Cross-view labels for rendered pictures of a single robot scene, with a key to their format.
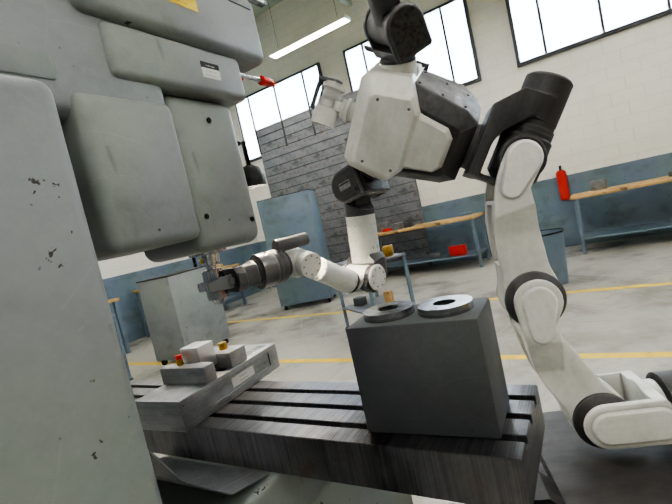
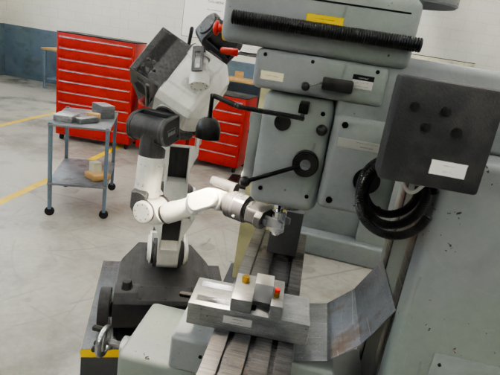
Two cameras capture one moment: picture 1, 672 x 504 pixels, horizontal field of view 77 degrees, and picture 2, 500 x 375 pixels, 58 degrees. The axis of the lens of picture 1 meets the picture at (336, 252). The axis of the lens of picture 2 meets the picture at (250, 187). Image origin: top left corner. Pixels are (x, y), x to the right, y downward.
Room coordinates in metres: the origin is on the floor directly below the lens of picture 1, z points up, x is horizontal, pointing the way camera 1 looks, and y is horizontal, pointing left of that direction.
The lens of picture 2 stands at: (1.61, 1.42, 1.75)
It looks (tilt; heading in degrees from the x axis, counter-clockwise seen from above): 18 degrees down; 245
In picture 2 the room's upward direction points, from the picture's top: 9 degrees clockwise
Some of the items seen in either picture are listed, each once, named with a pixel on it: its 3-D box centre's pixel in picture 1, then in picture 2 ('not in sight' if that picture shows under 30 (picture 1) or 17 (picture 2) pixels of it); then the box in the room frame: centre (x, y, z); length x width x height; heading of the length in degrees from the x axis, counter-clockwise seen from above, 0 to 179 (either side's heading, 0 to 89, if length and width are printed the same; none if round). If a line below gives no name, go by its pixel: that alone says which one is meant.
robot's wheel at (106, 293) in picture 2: not in sight; (104, 309); (1.38, -0.41, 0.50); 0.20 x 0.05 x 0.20; 78
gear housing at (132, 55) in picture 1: (150, 86); (319, 74); (0.93, 0.31, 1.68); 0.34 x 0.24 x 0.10; 148
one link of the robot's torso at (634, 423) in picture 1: (614, 408); (167, 248); (1.06, -0.62, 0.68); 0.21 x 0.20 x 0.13; 78
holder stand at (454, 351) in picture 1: (427, 361); (286, 221); (0.70, -0.11, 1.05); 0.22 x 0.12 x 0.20; 61
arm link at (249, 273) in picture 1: (250, 275); (251, 212); (1.02, 0.21, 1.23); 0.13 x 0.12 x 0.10; 37
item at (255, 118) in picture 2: not in sight; (253, 147); (1.06, 0.23, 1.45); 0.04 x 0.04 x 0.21; 58
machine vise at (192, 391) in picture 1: (213, 374); (251, 303); (1.06, 0.37, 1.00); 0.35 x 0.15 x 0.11; 151
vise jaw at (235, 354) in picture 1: (217, 357); (243, 292); (1.08, 0.36, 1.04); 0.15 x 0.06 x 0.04; 61
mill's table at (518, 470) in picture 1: (249, 417); (260, 311); (0.97, 0.28, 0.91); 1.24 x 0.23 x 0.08; 58
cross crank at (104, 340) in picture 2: not in sight; (113, 343); (1.39, 0.02, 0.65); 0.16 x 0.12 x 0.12; 148
